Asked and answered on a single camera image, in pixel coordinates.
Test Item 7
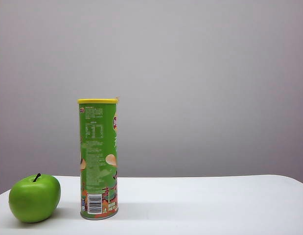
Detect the green chips can yellow lid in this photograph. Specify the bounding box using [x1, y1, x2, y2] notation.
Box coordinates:
[77, 97, 120, 220]

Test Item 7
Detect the green apple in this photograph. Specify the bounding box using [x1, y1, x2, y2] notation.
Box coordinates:
[8, 173, 62, 223]

